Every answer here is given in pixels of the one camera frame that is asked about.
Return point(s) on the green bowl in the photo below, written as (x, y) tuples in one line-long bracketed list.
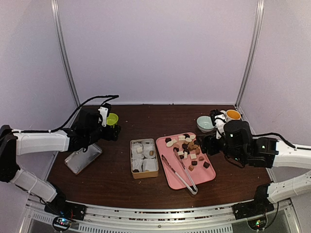
[(112, 119)]

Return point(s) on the aluminium frame post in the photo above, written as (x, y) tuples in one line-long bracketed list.
[(252, 50), (63, 51)]

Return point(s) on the front aluminium rail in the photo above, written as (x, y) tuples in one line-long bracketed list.
[(212, 219)]

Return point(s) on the left aluminium frame post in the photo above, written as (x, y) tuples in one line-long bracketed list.
[(63, 51)]

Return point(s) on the metal tongs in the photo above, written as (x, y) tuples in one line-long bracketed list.
[(177, 174)]

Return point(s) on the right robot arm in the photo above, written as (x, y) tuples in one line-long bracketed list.
[(266, 150)]

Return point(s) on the pink tray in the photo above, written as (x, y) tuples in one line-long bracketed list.
[(184, 144)]

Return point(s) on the right aluminium frame post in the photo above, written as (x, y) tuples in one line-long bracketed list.
[(252, 50)]

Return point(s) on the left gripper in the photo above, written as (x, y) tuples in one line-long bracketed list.
[(108, 136)]

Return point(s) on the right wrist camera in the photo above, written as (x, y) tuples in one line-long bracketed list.
[(218, 119)]

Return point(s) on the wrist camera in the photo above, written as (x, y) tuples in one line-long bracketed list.
[(104, 111), (218, 119)]

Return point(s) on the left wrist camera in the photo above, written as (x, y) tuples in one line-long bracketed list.
[(104, 111)]

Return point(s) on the beige tin box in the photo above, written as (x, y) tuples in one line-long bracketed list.
[(143, 158)]

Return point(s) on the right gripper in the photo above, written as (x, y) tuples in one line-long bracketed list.
[(208, 141)]

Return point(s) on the dark square chocolate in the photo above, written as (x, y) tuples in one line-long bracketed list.
[(206, 165)]

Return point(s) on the beige bear tin lid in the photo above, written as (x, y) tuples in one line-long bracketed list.
[(79, 160)]

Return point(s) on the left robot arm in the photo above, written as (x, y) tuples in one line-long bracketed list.
[(91, 126)]

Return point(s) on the light blue bowl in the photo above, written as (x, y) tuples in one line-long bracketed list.
[(204, 124)]

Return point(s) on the white mug yellow inside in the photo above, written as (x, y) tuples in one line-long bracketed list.
[(231, 115)]

